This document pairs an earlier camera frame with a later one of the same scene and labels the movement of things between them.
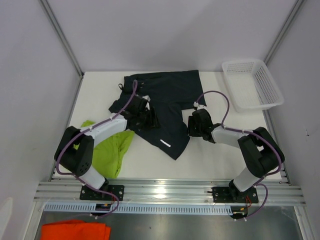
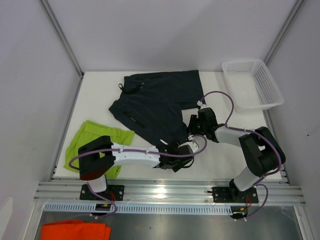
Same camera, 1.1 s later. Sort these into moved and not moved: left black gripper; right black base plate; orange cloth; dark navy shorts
Moved: left black gripper
Not moved: orange cloth; right black base plate; dark navy shorts
